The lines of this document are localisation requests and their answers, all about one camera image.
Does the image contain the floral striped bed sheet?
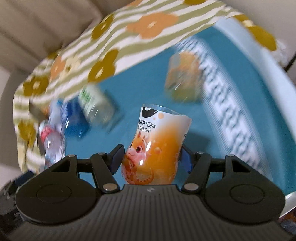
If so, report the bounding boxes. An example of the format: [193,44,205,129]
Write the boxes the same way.
[13,1,287,173]

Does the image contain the blue patterned table cloth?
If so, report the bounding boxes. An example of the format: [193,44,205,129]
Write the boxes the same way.
[66,19,295,209]

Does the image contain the white clear plastic cup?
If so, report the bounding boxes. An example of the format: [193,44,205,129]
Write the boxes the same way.
[49,99,62,132]

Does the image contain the blue plastic cup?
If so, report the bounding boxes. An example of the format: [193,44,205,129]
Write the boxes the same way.
[61,97,89,138]

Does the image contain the orange clear plastic cup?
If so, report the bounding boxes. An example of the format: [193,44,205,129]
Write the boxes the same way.
[165,51,203,102]

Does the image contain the red label plastic bottle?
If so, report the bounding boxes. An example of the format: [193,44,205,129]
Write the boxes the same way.
[39,121,65,169]

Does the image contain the green white plastic cup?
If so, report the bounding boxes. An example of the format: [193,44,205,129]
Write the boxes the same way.
[78,84,115,126]

